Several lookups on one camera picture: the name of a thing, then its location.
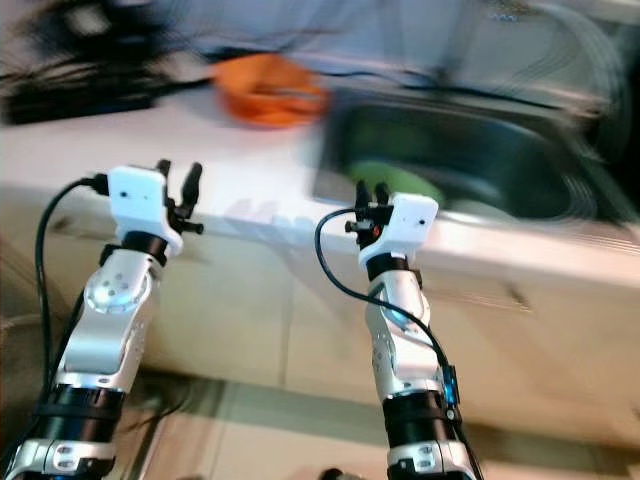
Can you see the orange plastic bowl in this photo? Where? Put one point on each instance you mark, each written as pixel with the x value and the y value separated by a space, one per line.
pixel 265 78

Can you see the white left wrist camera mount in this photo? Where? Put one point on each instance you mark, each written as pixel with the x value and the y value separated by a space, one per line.
pixel 140 200

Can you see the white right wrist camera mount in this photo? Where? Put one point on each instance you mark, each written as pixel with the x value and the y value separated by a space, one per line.
pixel 408 220

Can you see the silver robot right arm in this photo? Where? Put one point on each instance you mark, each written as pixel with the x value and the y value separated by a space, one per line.
pixel 400 340

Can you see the black electronic device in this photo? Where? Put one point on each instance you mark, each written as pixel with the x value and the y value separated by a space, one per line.
pixel 100 28

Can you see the green plate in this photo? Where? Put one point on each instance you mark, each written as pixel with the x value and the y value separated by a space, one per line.
pixel 400 182

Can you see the black power strip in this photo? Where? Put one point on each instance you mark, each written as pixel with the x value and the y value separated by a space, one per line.
pixel 75 105

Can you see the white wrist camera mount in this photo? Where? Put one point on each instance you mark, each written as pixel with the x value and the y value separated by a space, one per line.
pixel 140 200
pixel 408 220

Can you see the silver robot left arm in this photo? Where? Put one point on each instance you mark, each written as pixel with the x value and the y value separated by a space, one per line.
pixel 105 340

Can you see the stainless steel sink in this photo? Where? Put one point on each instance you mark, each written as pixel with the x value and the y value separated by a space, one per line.
pixel 490 150

